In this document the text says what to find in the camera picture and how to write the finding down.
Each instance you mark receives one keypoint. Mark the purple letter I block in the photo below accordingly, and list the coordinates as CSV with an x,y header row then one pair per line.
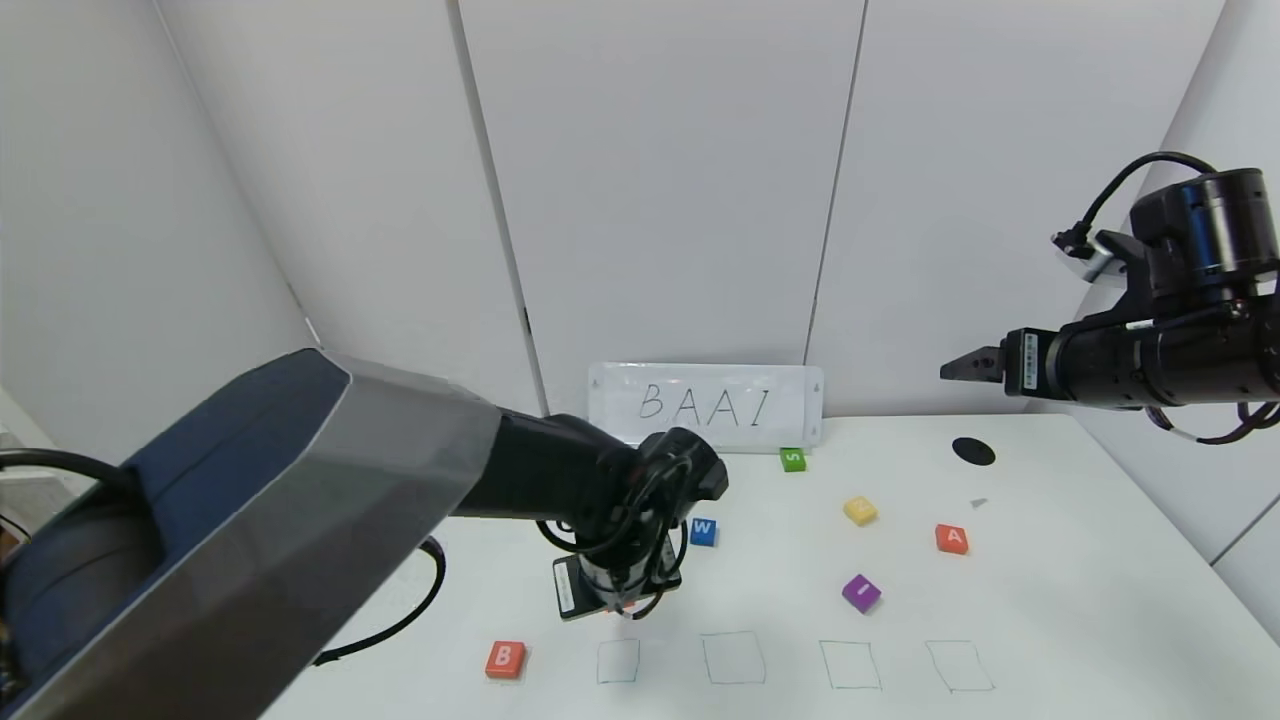
x,y
861,593

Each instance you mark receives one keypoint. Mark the black table grommet cap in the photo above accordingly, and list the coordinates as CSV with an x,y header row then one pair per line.
x,y
973,451

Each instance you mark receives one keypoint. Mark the yellow letter block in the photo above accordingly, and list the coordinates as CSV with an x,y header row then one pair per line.
x,y
860,511

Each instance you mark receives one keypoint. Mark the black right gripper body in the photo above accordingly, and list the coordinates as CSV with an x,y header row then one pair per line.
x,y
1024,365

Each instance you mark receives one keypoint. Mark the grey and black left arm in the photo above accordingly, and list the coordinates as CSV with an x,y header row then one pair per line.
x,y
300,500

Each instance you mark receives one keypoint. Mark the blue letter W block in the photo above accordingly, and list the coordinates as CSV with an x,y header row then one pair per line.
x,y
705,533

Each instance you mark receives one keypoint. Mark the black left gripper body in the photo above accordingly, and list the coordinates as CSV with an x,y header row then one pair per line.
x,y
572,592

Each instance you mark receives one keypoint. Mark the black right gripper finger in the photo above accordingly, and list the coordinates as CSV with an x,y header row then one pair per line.
x,y
980,366

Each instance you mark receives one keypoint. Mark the orange letter B block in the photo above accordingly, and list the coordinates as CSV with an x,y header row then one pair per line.
x,y
505,660

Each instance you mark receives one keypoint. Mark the green letter S block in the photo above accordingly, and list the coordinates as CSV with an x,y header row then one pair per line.
x,y
793,460

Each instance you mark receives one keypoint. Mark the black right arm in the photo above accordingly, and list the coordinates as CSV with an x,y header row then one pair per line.
x,y
1170,365

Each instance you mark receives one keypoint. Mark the white BAAI sign board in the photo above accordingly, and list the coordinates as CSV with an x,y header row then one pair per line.
x,y
730,405

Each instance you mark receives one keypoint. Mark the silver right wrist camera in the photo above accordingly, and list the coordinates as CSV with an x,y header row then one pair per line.
x,y
1100,255

